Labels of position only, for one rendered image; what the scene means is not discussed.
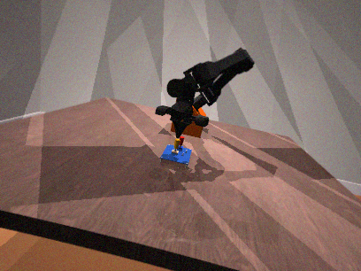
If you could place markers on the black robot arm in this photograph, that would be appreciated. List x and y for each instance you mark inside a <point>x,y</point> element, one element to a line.
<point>204,75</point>

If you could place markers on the blue circuit board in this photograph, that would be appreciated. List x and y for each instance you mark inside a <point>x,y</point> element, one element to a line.
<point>176,152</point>

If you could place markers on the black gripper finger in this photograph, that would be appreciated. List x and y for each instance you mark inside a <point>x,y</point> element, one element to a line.
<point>182,127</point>
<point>177,125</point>

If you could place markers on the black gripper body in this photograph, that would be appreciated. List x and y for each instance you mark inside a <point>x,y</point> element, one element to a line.
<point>199,120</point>

